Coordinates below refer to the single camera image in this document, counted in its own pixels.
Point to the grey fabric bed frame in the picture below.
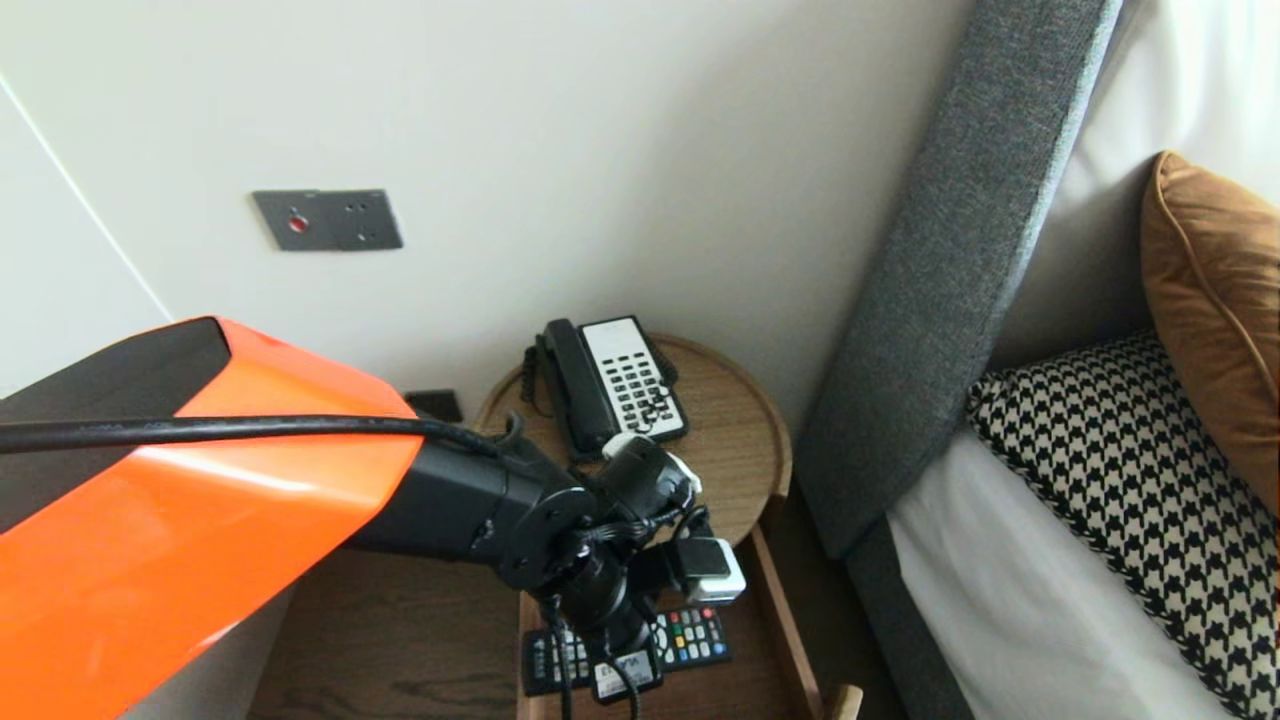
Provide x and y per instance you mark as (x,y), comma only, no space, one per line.
(900,640)

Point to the round wooden bedside table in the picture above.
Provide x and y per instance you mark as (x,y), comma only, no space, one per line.
(730,440)

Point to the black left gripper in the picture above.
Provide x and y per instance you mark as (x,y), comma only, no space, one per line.
(610,620)

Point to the wooden table drawer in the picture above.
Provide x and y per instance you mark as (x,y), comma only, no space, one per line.
(765,660)

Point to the black TV remote control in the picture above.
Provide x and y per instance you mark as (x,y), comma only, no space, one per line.
(700,640)

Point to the brown velvet cushion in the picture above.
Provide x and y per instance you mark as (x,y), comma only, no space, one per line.
(1220,300)

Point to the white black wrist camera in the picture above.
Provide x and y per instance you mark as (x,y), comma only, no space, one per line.
(715,575)

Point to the grey fabric headboard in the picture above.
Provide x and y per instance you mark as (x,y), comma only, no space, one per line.
(950,250)

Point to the black white houndstooth pillow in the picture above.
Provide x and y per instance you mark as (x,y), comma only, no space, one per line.
(1120,470)

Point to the white bed sheet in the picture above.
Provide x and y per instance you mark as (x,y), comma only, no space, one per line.
(1000,600)

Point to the orange and black left arm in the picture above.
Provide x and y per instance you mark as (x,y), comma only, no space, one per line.
(200,550)

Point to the grey switch plate red dot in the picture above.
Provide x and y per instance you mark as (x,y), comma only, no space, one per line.
(290,222)

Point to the plain grey wall switch plate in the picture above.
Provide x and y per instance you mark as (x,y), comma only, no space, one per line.
(365,218)

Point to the dark grey power socket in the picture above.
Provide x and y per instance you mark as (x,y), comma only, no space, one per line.
(440,405)

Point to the large white pillow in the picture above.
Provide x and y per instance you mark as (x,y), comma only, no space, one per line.
(1200,80)

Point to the black telephone handset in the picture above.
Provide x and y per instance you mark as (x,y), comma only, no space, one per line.
(575,380)

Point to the black and white telephone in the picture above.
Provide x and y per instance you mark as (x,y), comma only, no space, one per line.
(635,380)

